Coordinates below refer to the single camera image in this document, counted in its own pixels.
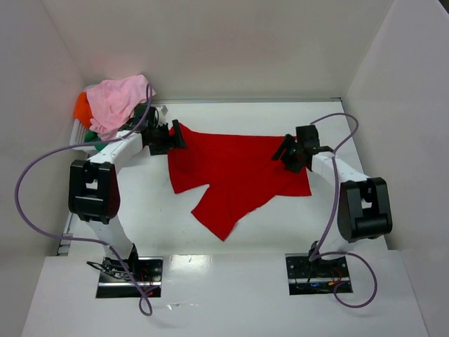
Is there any red t shirt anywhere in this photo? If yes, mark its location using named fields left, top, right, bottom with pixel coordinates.
left=168, top=125, right=311, bottom=241

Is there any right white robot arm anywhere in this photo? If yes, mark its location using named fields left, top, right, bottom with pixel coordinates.
left=272, top=125, right=392, bottom=276

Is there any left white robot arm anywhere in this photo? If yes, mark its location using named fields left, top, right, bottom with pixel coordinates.
left=68, top=107, right=187, bottom=275

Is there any pink t shirt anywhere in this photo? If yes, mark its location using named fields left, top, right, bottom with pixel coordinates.
left=86, top=74, right=156, bottom=141

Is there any green t shirt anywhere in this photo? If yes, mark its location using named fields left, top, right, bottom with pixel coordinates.
left=83, top=131, right=106, bottom=152

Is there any white plastic basket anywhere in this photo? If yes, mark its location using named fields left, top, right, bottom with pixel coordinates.
left=68, top=84, right=102, bottom=154

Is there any orange t shirt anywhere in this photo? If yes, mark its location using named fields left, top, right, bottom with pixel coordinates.
left=73, top=91, right=93, bottom=129

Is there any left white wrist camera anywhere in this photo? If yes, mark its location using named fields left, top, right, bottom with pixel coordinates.
left=154, top=105, right=168, bottom=126

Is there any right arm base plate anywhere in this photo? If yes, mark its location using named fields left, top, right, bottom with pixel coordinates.
left=286, top=254, right=353, bottom=296

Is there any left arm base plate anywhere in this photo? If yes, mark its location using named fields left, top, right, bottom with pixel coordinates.
left=87, top=257, right=163, bottom=299

